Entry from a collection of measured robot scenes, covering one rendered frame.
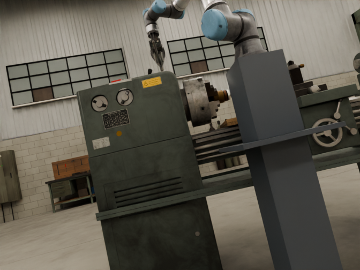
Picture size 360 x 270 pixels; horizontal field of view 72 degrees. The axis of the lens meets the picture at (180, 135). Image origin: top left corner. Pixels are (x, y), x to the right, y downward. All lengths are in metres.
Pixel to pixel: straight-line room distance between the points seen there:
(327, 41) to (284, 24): 1.85
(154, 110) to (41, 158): 7.48
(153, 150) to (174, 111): 0.25
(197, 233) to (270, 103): 0.79
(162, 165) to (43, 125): 7.62
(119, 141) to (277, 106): 0.84
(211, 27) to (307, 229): 0.89
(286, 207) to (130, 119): 0.90
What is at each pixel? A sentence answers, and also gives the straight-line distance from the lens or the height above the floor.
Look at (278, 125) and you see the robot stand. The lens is 1.07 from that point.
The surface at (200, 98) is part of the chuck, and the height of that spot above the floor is 1.07.
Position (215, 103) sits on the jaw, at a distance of 1.63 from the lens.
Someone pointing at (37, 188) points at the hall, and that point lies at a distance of 8.78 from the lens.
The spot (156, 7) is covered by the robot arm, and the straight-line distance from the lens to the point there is 1.59.
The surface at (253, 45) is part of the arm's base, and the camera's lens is 1.17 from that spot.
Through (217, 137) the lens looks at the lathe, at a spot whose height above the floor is 0.81.
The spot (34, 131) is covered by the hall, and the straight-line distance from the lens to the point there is 8.93.
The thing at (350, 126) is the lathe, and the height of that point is 0.71.
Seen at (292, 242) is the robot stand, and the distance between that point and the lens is 1.13.
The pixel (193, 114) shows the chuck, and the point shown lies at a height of 0.99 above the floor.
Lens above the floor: 0.76
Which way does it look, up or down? 5 degrees up
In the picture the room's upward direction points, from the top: 13 degrees counter-clockwise
